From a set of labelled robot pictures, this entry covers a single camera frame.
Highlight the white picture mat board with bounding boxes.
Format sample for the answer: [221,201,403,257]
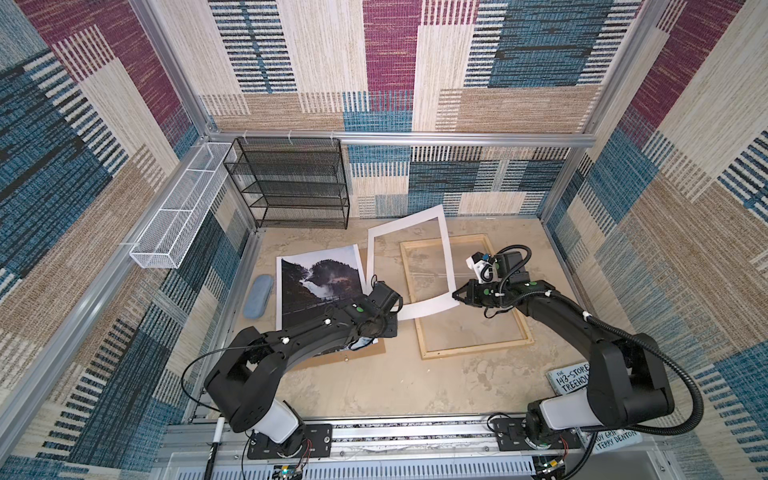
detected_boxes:
[365,204,459,321]

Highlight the light wooden picture frame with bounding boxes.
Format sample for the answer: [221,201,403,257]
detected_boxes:
[400,234,534,359]

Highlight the waterfall bridge photo print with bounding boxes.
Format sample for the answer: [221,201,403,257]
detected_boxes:
[272,246,376,353]

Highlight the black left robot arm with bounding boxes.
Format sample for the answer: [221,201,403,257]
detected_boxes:
[204,281,403,457]

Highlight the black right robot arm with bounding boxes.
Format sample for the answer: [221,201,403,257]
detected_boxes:
[452,245,675,448]

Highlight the colourful treehouse book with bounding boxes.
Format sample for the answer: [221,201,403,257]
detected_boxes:
[547,362,643,454]

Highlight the blue grey glasses case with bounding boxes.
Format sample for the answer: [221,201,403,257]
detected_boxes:
[243,274,274,320]

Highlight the black white marker pen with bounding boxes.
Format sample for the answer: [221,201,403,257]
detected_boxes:
[203,416,226,480]

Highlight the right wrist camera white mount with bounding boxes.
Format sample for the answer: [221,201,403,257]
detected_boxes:
[466,252,495,284]

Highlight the brown frame backing board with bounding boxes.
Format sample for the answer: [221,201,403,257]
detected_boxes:
[290,339,386,371]

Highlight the black wire mesh shelf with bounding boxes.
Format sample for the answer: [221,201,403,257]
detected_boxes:
[223,137,351,229]

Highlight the white wire mesh basket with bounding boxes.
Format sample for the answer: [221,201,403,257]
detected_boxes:
[130,142,231,269]

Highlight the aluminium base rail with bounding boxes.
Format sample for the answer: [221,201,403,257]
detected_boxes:
[149,413,667,480]

